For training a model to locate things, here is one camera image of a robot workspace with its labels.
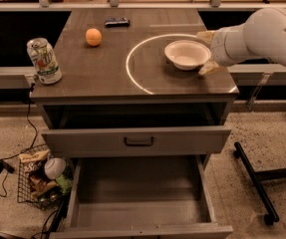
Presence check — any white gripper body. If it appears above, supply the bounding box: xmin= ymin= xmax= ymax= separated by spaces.
xmin=210 ymin=27 xmax=236 ymax=67

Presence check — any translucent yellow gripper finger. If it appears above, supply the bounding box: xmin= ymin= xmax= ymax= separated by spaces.
xmin=198 ymin=59 xmax=219 ymax=76
xmin=196 ymin=30 xmax=215 ymax=44

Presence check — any white paper bowl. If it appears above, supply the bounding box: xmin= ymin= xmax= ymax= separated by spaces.
xmin=164 ymin=40 xmax=211 ymax=71

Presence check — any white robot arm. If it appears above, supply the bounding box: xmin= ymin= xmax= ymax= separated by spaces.
xmin=196 ymin=8 xmax=286 ymax=67

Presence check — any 7up soda can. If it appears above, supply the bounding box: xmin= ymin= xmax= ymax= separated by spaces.
xmin=27 ymin=38 xmax=62 ymax=85

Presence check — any white bowl in basket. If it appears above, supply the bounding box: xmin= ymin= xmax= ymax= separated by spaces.
xmin=44 ymin=157 xmax=66 ymax=180

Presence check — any grey wooden drawer cabinet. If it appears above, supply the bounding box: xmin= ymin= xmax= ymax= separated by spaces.
xmin=30 ymin=7 xmax=240 ymax=239

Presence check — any orange fruit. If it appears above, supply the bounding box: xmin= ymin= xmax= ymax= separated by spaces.
xmin=86 ymin=28 xmax=103 ymax=47

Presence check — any black wheeled stand base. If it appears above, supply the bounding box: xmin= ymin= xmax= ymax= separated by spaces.
xmin=233 ymin=142 xmax=286 ymax=226

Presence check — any open bottom drawer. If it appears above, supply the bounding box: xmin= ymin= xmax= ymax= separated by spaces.
xmin=50 ymin=155 xmax=233 ymax=239

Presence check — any green item in basket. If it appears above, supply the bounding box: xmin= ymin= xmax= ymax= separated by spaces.
xmin=55 ymin=174 xmax=73 ymax=195

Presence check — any chip bag in basket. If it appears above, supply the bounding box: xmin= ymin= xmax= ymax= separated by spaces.
xmin=19 ymin=150 xmax=49 ymax=184

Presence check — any middle drawer with handle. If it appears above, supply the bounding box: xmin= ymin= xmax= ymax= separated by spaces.
xmin=42 ymin=125 xmax=231 ymax=158

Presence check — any black wire basket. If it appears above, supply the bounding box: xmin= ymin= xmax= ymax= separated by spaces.
xmin=17 ymin=144 xmax=73 ymax=209

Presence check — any black power cable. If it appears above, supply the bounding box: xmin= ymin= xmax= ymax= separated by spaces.
xmin=0 ymin=82 xmax=40 ymax=215

